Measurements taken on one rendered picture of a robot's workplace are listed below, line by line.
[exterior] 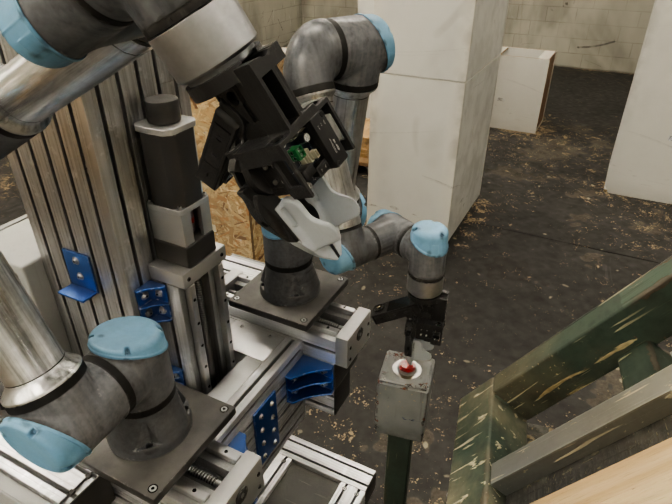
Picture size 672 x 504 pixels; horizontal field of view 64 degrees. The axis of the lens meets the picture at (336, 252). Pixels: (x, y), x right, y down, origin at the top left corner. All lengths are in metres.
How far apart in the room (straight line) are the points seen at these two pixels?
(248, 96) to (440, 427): 2.13
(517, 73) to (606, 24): 3.27
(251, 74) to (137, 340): 0.59
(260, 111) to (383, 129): 2.96
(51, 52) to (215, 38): 0.16
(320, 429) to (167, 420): 1.45
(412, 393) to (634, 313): 0.49
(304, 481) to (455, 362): 1.08
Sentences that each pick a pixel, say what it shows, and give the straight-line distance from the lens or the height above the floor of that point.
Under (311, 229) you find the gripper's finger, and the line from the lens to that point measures 0.50.
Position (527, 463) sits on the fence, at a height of 0.98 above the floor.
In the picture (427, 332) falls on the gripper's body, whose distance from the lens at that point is 1.21.
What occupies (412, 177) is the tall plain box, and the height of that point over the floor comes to 0.48.
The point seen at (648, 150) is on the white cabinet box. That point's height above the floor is 0.38.
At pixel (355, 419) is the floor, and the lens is 2.45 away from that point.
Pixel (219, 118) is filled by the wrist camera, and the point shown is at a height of 1.69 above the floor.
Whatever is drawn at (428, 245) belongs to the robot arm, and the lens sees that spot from 1.07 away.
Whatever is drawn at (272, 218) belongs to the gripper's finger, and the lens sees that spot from 0.49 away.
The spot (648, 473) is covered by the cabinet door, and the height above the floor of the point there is 1.15.
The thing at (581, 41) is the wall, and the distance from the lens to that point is 8.99.
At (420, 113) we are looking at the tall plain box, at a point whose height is 0.88.
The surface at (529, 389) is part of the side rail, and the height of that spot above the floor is 0.94.
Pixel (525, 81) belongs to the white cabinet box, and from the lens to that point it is 5.84.
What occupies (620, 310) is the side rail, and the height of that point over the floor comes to 1.19.
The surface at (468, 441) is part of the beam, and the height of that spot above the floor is 0.85.
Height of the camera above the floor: 1.83
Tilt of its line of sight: 31 degrees down
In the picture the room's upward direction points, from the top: straight up
